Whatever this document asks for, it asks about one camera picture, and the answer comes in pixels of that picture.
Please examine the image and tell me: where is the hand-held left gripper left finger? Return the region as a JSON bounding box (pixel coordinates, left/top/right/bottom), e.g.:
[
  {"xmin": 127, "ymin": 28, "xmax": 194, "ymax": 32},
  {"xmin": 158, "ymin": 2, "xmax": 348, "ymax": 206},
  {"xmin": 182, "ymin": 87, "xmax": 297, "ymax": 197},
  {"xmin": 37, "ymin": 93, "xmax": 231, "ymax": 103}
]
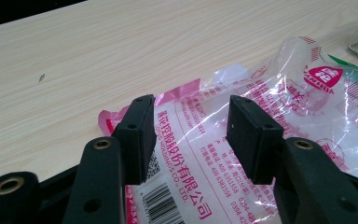
[{"xmin": 62, "ymin": 94, "xmax": 158, "ymax": 224}]

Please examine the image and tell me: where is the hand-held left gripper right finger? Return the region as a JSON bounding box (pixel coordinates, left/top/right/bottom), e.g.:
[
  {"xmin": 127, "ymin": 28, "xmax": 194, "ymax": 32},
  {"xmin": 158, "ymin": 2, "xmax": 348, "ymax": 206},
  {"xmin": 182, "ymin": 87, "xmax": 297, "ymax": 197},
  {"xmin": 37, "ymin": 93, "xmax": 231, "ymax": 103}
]
[{"xmin": 226, "ymin": 94, "xmax": 358, "ymax": 224}]

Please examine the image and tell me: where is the clear pink-printed plastic bag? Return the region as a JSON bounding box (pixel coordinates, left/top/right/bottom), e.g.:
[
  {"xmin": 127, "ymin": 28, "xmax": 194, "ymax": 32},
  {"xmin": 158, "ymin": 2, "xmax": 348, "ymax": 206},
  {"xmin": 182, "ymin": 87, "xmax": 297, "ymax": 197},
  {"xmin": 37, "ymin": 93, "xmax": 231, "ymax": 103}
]
[{"xmin": 97, "ymin": 35, "xmax": 358, "ymax": 224}]

